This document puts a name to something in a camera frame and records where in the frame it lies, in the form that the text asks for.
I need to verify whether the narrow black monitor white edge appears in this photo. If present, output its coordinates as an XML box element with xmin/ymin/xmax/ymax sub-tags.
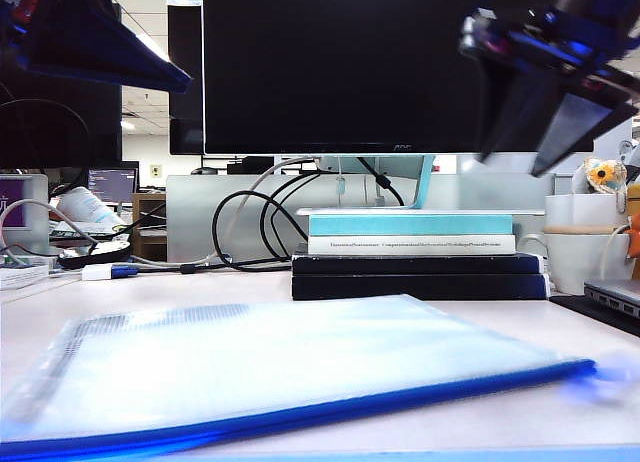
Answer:
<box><xmin>167</xmin><ymin>0</ymin><xmax>206</xmax><ymax>157</ymax></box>

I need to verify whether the teal book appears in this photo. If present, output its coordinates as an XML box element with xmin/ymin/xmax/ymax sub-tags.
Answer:
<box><xmin>308</xmin><ymin>214</ymin><xmax>515</xmax><ymax>237</ymax></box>

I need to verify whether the transparent file bag blue zipper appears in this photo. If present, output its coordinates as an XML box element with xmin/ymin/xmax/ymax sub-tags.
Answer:
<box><xmin>0</xmin><ymin>294</ymin><xmax>640</xmax><ymax>462</ymax></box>

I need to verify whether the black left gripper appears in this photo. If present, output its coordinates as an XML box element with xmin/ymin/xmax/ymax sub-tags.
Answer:
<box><xmin>0</xmin><ymin>0</ymin><xmax>194</xmax><ymax>94</ymax></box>

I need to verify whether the orange and yellow toy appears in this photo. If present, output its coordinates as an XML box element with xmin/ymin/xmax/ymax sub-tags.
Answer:
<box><xmin>624</xmin><ymin>181</ymin><xmax>640</xmax><ymax>261</ymax></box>

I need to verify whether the silver monitor purple screen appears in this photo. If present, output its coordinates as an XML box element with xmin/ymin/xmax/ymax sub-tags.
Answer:
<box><xmin>0</xmin><ymin>174</ymin><xmax>51</xmax><ymax>257</ymax></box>

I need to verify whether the white paper stack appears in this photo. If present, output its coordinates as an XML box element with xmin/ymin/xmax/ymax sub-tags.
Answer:
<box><xmin>0</xmin><ymin>264</ymin><xmax>51</xmax><ymax>291</ymax></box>

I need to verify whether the white thin cable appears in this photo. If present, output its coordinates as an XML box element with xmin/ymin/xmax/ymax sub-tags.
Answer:
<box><xmin>599</xmin><ymin>224</ymin><xmax>632</xmax><ymax>281</ymax></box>

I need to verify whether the large black AOC monitor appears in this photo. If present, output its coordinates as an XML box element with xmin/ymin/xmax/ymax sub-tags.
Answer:
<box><xmin>202</xmin><ymin>0</ymin><xmax>596</xmax><ymax>157</ymax></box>

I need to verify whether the black round monitor base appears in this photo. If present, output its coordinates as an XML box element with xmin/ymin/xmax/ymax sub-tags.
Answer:
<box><xmin>58</xmin><ymin>239</ymin><xmax>134</xmax><ymax>271</ymax></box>

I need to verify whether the white adapter with blue plug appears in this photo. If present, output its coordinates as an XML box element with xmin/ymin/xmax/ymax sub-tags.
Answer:
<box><xmin>81</xmin><ymin>263</ymin><xmax>141</xmax><ymax>282</ymax></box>

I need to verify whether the brown wooden cabinet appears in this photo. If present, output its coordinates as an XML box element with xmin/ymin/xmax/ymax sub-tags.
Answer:
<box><xmin>132</xmin><ymin>192</ymin><xmax>169</xmax><ymax>261</ymax></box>

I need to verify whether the black monitor without logo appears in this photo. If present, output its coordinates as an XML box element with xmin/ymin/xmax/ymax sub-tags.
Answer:
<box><xmin>0</xmin><ymin>64</ymin><xmax>124</xmax><ymax>169</ymax></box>

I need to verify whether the thin dark navy book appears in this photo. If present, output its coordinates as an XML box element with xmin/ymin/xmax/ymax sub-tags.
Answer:
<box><xmin>291</xmin><ymin>254</ymin><xmax>549</xmax><ymax>277</ymax></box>

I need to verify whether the grey monitor cable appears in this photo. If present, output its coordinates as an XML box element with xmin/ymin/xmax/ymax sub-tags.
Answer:
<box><xmin>130</xmin><ymin>156</ymin><xmax>321</xmax><ymax>271</ymax></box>

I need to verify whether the thick dark navy book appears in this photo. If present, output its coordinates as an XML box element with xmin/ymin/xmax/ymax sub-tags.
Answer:
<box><xmin>291</xmin><ymin>274</ymin><xmax>552</xmax><ymax>302</ymax></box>

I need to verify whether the large white mug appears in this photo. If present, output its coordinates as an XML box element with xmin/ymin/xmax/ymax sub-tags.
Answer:
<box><xmin>519</xmin><ymin>231</ymin><xmax>636</xmax><ymax>297</ymax></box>

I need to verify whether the white book with printed spine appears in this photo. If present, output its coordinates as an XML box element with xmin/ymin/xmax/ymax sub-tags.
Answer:
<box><xmin>307</xmin><ymin>234</ymin><xmax>517</xmax><ymax>257</ymax></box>

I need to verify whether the white and teal monitor stand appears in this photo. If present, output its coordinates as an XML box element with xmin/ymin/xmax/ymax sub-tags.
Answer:
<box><xmin>294</xmin><ymin>155</ymin><xmax>546</xmax><ymax>218</ymax></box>

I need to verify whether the looped black cable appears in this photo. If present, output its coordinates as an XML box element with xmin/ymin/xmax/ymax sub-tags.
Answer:
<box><xmin>180</xmin><ymin>172</ymin><xmax>324</xmax><ymax>274</ymax></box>

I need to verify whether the white printed bottle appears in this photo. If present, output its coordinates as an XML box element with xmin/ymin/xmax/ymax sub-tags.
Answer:
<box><xmin>57</xmin><ymin>186</ymin><xmax>129</xmax><ymax>231</ymax></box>

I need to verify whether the beige plush with orange flower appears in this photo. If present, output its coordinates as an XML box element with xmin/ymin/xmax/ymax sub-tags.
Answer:
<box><xmin>571</xmin><ymin>156</ymin><xmax>629</xmax><ymax>216</ymax></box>

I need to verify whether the black cable with ferrite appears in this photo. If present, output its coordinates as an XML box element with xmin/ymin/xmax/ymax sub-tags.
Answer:
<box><xmin>357</xmin><ymin>156</ymin><xmax>406</xmax><ymax>208</ymax></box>

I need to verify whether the laptop screen showing code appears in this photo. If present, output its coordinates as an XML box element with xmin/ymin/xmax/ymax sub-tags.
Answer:
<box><xmin>88</xmin><ymin>167</ymin><xmax>139</xmax><ymax>206</ymax></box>

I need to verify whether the white board panel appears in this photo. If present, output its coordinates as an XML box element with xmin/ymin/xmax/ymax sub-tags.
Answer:
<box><xmin>457</xmin><ymin>114</ymin><xmax>635</xmax><ymax>177</ymax></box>

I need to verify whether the silver laptop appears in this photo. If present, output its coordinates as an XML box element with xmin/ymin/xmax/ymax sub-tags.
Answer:
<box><xmin>583</xmin><ymin>279</ymin><xmax>640</xmax><ymax>319</ymax></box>

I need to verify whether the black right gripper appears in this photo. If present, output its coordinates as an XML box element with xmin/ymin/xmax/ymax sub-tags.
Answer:
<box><xmin>458</xmin><ymin>0</ymin><xmax>640</xmax><ymax>178</ymax></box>

